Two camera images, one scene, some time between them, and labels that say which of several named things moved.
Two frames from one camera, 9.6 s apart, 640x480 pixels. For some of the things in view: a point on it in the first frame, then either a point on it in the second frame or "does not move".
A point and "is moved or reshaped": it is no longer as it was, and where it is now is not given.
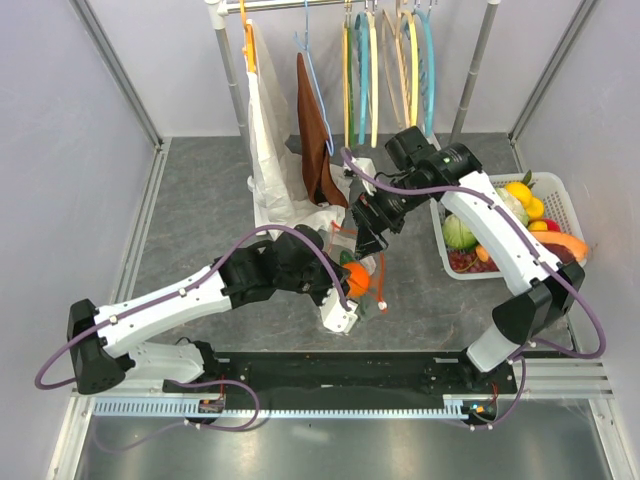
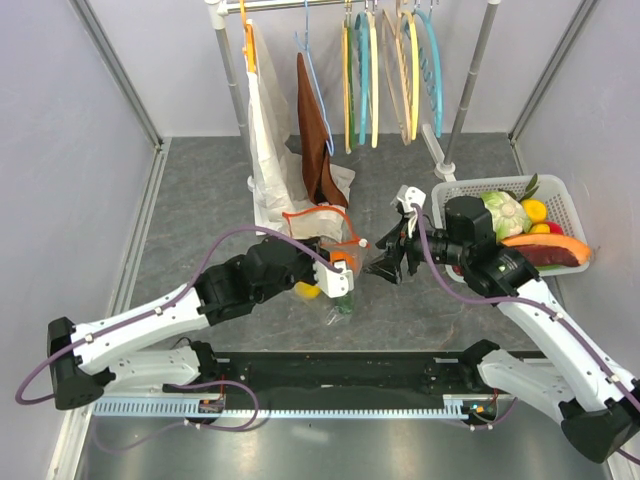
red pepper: [552, 225] does not move
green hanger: [350, 86] does not move
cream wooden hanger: [374, 77] does not move
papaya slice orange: [577, 246] does not move
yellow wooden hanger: [345, 41] does not move
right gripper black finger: [368, 242] to [389, 267]
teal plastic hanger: [362, 50] does not move
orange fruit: [358, 280] to [351, 262]
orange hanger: [249, 46] does not move
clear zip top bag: [366, 273] is moved or reshaped
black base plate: [350, 378] does not move
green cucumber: [345, 256] is moved or reshaped
